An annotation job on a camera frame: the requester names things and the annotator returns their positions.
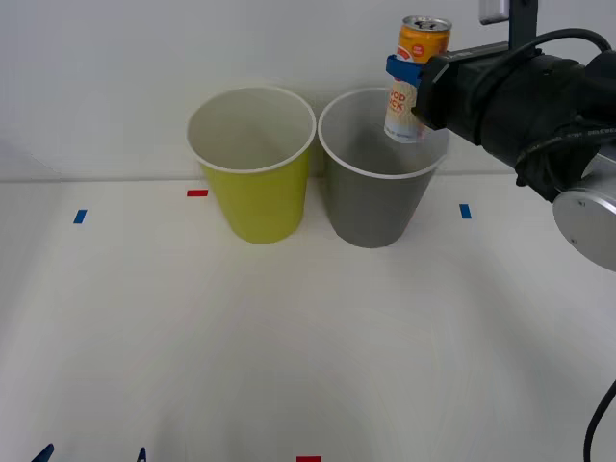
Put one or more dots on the grey plastic bin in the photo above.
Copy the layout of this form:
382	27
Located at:
375	207

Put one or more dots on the yellow-green plastic bin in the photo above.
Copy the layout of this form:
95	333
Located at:
260	202

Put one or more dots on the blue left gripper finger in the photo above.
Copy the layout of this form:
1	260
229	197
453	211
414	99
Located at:
141	456
44	454

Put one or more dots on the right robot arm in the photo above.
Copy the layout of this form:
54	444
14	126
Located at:
544	106

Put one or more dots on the orange drink can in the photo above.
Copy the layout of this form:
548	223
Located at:
423	43

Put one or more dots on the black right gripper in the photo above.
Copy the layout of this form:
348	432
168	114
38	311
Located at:
454	94

